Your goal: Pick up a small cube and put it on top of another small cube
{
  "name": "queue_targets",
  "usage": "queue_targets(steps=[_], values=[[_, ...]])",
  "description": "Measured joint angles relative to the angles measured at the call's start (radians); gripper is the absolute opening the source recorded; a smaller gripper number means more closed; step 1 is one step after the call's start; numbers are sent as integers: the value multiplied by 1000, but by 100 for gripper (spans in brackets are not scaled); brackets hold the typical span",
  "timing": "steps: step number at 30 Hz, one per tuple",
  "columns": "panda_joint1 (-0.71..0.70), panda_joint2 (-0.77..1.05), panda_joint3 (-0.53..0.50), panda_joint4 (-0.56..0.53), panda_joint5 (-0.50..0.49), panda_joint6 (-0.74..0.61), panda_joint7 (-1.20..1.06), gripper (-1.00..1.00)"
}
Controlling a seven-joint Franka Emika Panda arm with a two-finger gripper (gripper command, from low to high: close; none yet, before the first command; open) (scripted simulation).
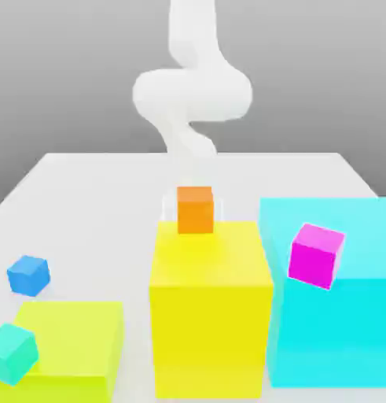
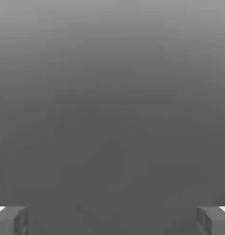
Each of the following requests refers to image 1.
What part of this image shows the small blue cube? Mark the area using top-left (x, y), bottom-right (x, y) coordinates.
top-left (6, 254), bottom-right (51, 298)

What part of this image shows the large cyan box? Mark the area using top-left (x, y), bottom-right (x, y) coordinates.
top-left (259, 196), bottom-right (386, 389)

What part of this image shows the small orange cube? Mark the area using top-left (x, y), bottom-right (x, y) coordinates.
top-left (176, 186), bottom-right (215, 235)

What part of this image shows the small teal cube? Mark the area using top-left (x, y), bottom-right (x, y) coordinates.
top-left (0, 322), bottom-right (40, 387)

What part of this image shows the large yellow box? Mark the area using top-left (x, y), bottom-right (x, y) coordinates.
top-left (148, 220), bottom-right (274, 400)

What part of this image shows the large lime box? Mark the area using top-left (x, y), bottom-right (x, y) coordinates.
top-left (0, 301), bottom-right (125, 403)

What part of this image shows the small magenta cube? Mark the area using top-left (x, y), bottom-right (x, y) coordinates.
top-left (287, 222), bottom-right (347, 290)

